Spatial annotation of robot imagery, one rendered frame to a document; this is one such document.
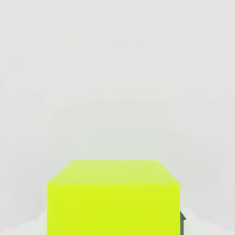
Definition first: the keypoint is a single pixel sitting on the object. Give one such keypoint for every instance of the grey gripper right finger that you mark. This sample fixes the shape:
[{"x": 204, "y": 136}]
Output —
[{"x": 194, "y": 224}]

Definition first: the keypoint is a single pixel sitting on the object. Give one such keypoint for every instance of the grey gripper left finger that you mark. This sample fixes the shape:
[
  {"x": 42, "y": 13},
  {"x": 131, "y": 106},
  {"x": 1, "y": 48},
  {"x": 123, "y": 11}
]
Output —
[{"x": 31, "y": 226}]

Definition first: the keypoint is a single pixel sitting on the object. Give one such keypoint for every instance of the small yellow cube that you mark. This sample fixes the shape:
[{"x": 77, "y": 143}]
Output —
[{"x": 113, "y": 205}]

